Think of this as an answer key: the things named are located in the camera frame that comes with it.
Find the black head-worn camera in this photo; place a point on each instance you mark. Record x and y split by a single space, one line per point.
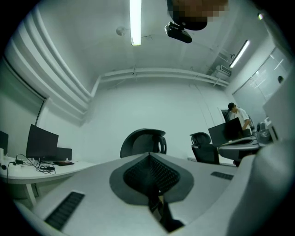
178 33

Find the black power adapter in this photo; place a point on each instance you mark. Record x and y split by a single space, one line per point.
19 161

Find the black office chair with headrest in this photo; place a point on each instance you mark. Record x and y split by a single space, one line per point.
205 152

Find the ceiling air vent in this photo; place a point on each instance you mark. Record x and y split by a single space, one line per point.
225 69

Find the gray curved desk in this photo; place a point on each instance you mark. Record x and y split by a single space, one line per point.
239 147

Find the white desk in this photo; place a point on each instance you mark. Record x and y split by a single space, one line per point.
27 176

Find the black mesh office chair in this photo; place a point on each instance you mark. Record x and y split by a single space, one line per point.
138 140

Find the black tablet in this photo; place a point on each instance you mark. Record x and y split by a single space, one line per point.
64 163

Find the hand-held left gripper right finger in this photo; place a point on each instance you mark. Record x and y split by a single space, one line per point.
202 191

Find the black computer monitor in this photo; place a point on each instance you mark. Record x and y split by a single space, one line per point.
3 141
42 143

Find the round ceiling detector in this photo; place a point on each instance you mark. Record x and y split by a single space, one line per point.
119 30

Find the tilted black monitor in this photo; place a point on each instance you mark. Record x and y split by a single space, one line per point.
225 132

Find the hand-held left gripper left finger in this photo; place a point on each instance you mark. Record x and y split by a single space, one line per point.
92 196

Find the white ceiling pipes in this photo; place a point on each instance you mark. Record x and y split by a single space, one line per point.
161 74

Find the long ceiling light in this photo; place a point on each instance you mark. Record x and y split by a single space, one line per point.
239 54
135 23

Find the gray desk device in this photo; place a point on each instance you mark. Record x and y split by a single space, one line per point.
262 133

